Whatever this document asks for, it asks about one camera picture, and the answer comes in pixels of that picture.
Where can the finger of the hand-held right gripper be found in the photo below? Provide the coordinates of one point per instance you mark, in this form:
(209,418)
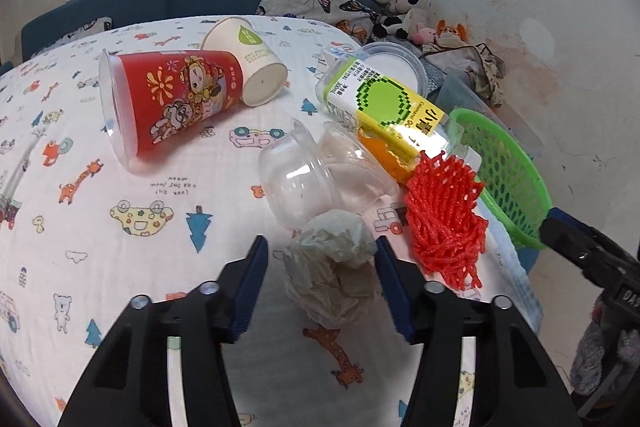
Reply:
(575,242)

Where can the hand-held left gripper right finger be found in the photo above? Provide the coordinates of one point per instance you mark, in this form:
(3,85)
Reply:
(395,292)

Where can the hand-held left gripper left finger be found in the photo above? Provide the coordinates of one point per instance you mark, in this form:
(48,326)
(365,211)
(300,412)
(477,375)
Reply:
(250,287)

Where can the white tissue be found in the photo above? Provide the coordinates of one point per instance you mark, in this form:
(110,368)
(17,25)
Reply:
(330,267)

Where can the green plastic basket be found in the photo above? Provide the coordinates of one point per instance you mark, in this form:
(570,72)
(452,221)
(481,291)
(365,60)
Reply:
(505,167)

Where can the red printed plastic cup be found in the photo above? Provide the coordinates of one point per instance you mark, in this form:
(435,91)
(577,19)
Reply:
(190,97)

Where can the clear round plastic container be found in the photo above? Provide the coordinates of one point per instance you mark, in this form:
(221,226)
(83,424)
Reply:
(395,62)

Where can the person's right forearm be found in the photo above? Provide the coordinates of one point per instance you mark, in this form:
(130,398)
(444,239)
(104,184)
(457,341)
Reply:
(595,357)

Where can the red foam fruit net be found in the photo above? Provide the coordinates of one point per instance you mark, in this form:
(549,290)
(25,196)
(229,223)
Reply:
(440,217)

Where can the clear plastic cup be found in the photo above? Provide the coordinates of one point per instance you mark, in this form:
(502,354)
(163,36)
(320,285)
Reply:
(295,177)
(355,167)

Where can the orange wrapper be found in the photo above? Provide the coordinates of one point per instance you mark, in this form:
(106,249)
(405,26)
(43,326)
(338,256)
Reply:
(387,159)

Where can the clear storage bin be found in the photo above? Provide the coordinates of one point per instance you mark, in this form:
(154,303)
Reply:
(465,97)

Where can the drink carton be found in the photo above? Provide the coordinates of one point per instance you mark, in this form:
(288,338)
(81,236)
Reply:
(390,102)

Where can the beige cloth bag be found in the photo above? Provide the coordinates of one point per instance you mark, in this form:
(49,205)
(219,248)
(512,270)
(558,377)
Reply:
(470,62)

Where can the white paper cup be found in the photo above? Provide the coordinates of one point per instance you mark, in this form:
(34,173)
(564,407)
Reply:
(250,57)

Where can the orange fox plush toy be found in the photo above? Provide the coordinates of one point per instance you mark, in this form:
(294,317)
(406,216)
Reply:
(450,32)

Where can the pink plush toy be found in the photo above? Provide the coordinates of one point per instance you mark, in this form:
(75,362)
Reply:
(422,37)

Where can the black and white plush toy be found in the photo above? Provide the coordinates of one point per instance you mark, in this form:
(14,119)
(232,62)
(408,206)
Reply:
(405,14)

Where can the blue sofa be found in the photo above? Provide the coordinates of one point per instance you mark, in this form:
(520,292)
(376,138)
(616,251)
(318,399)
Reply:
(150,2)

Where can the small printed pillow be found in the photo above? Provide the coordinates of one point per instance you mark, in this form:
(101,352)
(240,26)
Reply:
(85,32)

